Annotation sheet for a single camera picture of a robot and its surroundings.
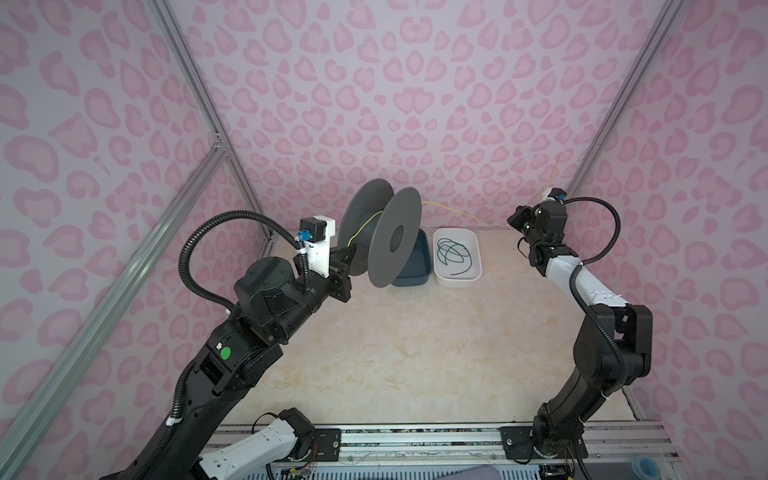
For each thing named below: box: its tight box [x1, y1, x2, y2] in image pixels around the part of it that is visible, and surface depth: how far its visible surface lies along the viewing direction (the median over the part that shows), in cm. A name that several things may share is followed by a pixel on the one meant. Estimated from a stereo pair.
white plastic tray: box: [432, 228, 482, 288], surface depth 112 cm
